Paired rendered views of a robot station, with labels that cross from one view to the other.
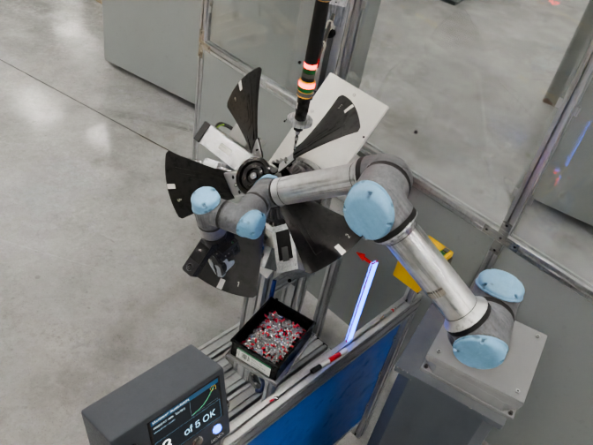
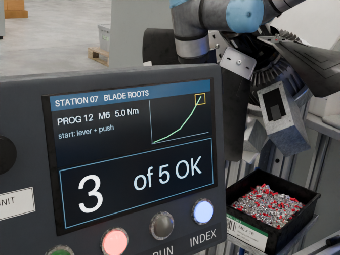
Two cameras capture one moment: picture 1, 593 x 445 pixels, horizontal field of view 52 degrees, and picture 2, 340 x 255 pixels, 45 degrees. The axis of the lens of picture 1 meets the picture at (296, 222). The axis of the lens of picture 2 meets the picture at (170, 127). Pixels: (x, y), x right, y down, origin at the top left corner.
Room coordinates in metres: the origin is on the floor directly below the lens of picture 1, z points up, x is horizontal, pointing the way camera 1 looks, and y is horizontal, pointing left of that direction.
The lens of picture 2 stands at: (0.35, 0.03, 1.34)
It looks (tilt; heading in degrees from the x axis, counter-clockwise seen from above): 22 degrees down; 14
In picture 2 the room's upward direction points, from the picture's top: 6 degrees clockwise
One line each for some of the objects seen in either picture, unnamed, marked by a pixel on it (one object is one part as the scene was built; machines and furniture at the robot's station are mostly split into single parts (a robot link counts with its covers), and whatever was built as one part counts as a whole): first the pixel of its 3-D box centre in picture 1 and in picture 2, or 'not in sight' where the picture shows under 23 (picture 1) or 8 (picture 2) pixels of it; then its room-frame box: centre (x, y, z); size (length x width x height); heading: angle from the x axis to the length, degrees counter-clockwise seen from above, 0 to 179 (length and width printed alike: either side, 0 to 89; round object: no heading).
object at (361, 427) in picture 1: (379, 378); not in sight; (1.49, -0.44, 0.39); 0.04 x 0.04 x 0.78; 52
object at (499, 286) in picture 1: (494, 299); not in sight; (1.13, -0.53, 1.24); 0.13 x 0.12 x 0.14; 163
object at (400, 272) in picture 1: (423, 265); not in sight; (1.46, -0.42, 1.02); 0.16 x 0.10 x 0.11; 142
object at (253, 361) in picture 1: (273, 337); (264, 209); (1.20, 0.00, 0.85); 0.22 x 0.17 x 0.07; 157
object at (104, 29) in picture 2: not in sight; (122, 38); (5.74, 2.17, 0.31); 0.60 x 0.42 x 0.33; 146
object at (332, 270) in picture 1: (330, 277); (304, 215); (1.95, -0.20, 0.42); 0.04 x 0.04 x 0.83; 52
